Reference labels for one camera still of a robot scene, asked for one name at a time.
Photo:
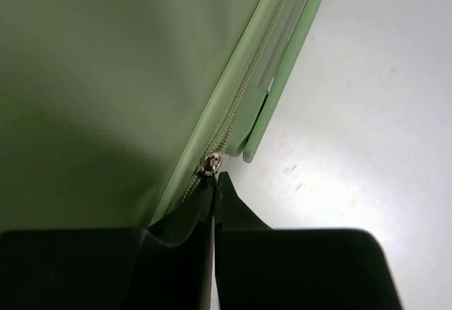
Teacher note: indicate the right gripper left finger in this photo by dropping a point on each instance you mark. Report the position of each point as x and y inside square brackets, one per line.
[167, 265]

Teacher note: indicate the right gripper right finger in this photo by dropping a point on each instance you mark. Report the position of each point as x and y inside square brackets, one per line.
[258, 267]

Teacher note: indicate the green suitcase blue lining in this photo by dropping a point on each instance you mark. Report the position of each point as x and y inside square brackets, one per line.
[111, 108]

